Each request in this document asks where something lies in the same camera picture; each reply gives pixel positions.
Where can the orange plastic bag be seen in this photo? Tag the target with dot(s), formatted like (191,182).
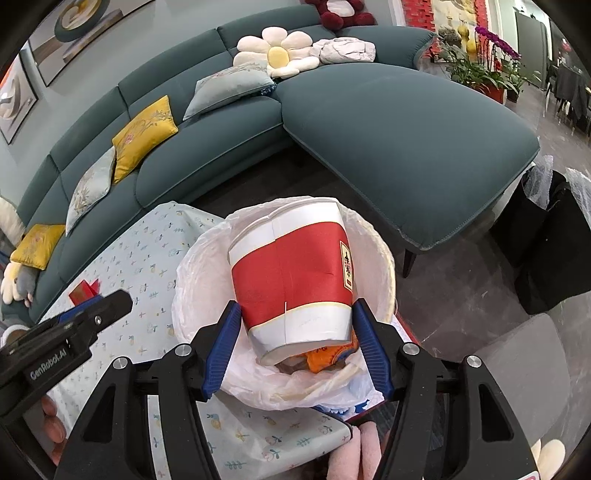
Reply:
(327,357)

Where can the potted orchid plant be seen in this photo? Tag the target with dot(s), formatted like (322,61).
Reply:
(481,60)

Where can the white lined trash bin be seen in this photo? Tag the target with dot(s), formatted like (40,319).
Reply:
(204,287)

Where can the framed wall picture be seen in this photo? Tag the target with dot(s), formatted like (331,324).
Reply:
(70,28)
(17,99)

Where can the daisy flower pillow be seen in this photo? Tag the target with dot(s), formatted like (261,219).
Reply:
(281,54)

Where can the floral light blue tablecloth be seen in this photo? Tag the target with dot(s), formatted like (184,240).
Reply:
(146,404)

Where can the teal sectional sofa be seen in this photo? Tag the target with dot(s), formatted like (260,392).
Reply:
(428,155)

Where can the black bag with plastic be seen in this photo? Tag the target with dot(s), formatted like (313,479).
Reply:
(544,233)

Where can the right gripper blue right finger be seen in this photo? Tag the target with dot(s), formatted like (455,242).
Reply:
(376,358)

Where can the grey mouse plush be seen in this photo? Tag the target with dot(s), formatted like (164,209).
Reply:
(25,284)

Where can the grey green cushion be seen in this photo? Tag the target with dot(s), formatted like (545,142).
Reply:
(226,86)

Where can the white caterpillar plush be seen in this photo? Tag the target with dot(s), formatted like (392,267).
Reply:
(11,224)

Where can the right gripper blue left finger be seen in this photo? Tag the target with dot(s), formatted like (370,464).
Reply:
(217,346)

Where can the yellow cushion left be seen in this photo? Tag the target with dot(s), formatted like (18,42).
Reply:
(36,248)

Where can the light blue embroidered cushion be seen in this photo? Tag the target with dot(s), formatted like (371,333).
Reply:
(93,186)

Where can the red white paper cup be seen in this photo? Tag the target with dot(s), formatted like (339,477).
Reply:
(292,272)

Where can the yellow cushion centre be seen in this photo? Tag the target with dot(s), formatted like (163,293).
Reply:
(152,126)

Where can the red white plush monkey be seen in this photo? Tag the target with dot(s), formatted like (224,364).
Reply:
(336,15)

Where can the white folded blanket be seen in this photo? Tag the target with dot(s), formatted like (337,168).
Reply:
(344,50)

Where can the yellow cushion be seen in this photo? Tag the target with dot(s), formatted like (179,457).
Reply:
(36,248)
(152,126)

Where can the red gold gift envelope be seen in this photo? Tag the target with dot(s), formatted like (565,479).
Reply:
(84,291)

